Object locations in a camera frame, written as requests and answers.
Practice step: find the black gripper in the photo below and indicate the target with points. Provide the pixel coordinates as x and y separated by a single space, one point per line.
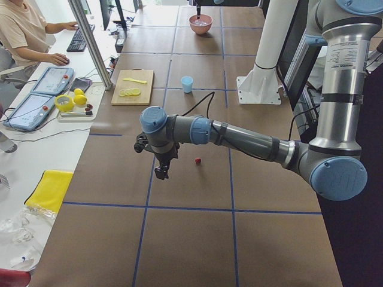
164 158
198 8

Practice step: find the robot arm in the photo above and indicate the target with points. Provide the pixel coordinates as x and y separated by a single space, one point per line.
205 2
330 163

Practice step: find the pile of ice cubes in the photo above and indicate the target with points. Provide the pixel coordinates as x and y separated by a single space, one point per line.
199 22

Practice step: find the light blue cup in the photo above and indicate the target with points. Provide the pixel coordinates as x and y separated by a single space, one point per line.
187 84

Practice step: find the person hand on mouse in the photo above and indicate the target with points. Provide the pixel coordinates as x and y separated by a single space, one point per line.
56 58

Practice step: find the pink bowl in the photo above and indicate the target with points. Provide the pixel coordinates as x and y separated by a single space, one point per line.
200 30

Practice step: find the lemon slices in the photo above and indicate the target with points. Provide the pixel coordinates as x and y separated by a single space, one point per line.
129 92

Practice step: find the wooden cutting board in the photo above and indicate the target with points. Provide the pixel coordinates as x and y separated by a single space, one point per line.
144 98

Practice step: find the yellow plastic knife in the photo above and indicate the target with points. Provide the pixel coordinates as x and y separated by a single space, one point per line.
135 80

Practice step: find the white tray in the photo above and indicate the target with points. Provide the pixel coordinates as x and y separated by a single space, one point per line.
79 114

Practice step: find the whole yellow lemon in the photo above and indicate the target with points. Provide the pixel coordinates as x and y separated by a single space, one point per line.
80 99

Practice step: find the yellow cloth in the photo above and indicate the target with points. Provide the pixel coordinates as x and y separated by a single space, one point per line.
50 191

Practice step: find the yellow tape roll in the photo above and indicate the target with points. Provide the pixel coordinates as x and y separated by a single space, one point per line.
64 103

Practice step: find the black phone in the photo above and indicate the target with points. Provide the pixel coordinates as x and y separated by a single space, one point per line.
81 83

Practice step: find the black keyboard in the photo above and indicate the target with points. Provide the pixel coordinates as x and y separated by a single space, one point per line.
78 42

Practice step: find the upper teach pendant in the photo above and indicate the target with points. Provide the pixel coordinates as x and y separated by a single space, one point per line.
53 81

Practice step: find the teach pendant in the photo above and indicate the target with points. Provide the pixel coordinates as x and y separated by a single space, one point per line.
31 112
53 81

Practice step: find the lower teach pendant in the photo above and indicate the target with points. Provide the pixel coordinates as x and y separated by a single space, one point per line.
31 112

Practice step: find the clear plastic bags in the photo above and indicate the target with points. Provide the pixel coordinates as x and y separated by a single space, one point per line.
23 238

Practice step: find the person in beige shirt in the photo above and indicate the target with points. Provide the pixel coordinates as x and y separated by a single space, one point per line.
24 32

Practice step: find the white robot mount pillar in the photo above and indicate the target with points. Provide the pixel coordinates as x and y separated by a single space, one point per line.
260 86

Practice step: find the aluminium frame post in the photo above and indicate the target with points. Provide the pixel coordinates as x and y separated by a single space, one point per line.
95 54

